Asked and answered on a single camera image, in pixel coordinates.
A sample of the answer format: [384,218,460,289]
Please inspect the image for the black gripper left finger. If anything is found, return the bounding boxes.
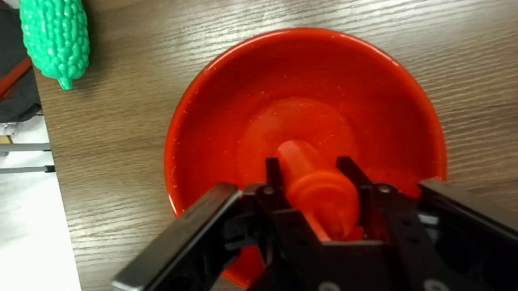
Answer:
[112,159,303,291]

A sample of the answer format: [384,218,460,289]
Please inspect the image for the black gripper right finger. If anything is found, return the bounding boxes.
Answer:
[337,157,518,291]

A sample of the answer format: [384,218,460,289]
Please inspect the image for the red plastic bowl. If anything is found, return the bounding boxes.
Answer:
[164,28,449,289]

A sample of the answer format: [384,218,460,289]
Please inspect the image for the metal tripod legs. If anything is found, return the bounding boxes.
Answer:
[0,118,55,175]

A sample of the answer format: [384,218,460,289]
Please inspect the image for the green toy bitter gourd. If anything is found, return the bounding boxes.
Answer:
[20,0,91,91]

